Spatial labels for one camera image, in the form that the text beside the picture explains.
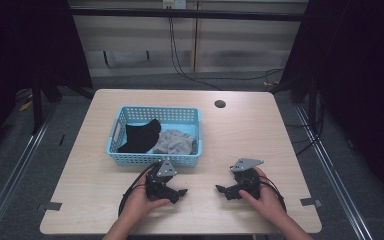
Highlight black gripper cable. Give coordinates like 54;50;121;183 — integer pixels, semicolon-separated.
117;162;163;218
259;175;287;213

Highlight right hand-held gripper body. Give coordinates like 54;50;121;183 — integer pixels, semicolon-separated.
229;157;265;200

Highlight person's left hand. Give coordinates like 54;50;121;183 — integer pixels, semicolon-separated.
123;169;172;222

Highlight black metal stand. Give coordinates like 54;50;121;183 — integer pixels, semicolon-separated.
307;75;318;132
31;78;45;136

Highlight black horizontal frame bar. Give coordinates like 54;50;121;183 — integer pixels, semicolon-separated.
69;7;310;23

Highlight grey cloth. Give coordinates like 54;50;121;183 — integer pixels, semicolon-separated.
152;129;198;156

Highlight person's right hand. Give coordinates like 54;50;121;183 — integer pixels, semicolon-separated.
238;166;287;224

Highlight black cloth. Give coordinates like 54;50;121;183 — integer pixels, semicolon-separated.
117;118;162;154

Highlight white wall socket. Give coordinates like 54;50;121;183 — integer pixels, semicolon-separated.
162;0;188;10

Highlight black wall cable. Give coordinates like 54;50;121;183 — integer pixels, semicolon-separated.
167;16;285;92

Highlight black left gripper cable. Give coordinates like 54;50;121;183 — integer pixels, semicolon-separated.
117;162;163;218

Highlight black curtain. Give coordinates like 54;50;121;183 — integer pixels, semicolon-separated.
0;0;94;164
273;0;384;209

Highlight blue plastic basket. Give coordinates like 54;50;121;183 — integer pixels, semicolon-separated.
105;105;203;168

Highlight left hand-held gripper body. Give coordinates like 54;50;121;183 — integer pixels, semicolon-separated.
145;158;178;202

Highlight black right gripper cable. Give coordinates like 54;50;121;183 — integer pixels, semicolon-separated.
259;175;287;213

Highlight black floor cables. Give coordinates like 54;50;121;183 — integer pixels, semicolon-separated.
284;94;326;157

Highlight grey tape strip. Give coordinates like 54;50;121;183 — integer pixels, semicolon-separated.
299;197;324;208
35;201;63;213

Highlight metal floor rail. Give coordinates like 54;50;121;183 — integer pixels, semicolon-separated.
294;105;376;240
0;102;60;240

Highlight yellow floor item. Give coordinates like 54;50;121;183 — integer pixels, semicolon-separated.
17;94;35;113

